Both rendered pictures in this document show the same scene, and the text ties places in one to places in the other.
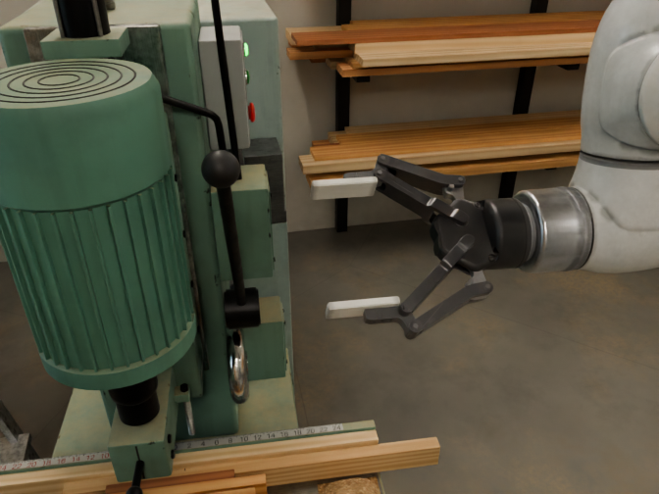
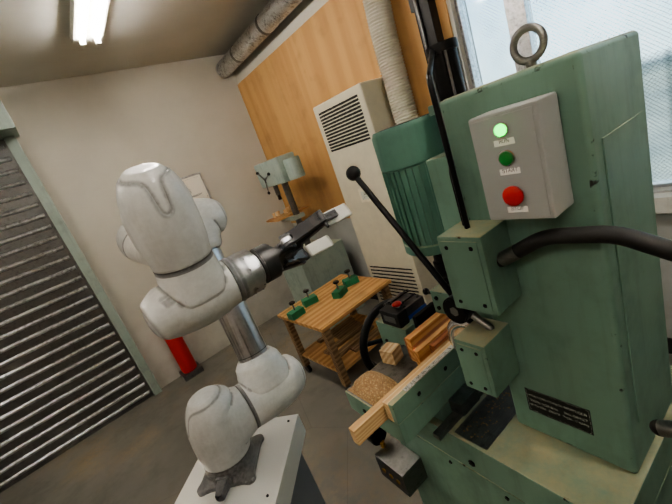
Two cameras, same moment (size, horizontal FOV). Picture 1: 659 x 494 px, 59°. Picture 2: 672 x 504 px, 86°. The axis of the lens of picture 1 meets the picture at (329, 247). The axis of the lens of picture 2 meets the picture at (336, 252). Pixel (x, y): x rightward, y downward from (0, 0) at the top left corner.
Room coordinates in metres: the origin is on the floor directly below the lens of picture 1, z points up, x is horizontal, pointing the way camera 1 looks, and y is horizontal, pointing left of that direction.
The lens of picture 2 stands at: (1.23, -0.31, 1.51)
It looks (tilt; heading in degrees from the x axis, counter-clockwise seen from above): 16 degrees down; 158
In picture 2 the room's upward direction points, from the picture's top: 20 degrees counter-clockwise
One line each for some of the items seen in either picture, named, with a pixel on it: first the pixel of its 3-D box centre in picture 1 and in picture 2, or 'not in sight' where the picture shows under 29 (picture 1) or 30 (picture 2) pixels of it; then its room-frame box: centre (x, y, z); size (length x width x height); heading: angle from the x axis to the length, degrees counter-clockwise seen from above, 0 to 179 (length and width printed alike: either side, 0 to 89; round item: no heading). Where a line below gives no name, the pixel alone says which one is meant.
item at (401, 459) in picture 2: not in sight; (399, 466); (0.43, -0.03, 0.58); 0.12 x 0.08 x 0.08; 9
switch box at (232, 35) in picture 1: (226, 87); (520, 161); (0.87, 0.16, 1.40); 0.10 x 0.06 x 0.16; 9
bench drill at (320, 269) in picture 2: not in sight; (307, 241); (-1.85, 0.70, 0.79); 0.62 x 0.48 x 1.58; 10
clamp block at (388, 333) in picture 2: not in sight; (408, 325); (0.35, 0.19, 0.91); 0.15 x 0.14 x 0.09; 99
